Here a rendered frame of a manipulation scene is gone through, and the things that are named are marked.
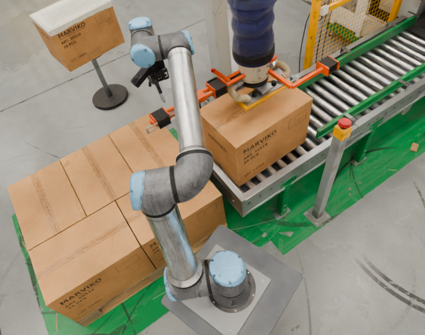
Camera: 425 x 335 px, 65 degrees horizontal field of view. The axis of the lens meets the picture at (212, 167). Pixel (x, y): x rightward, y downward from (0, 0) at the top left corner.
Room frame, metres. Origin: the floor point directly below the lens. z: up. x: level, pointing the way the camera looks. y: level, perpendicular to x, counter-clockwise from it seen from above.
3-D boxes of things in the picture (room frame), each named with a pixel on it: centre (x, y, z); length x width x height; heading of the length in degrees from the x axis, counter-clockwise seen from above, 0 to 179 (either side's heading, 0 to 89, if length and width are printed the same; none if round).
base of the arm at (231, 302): (0.50, 0.01, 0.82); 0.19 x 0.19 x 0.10
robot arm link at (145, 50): (1.16, 0.17, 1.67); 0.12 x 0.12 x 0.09; 0
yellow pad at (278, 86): (1.44, -0.36, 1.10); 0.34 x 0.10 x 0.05; 117
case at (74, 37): (3.00, 0.98, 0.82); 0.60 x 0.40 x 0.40; 124
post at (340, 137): (1.16, -0.74, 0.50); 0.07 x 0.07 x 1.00; 26
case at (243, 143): (1.51, -0.32, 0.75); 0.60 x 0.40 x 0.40; 118
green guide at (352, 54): (2.27, -1.26, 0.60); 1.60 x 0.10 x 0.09; 116
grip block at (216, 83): (1.42, -0.10, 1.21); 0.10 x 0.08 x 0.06; 27
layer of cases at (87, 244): (1.35, 0.72, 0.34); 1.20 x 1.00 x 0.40; 116
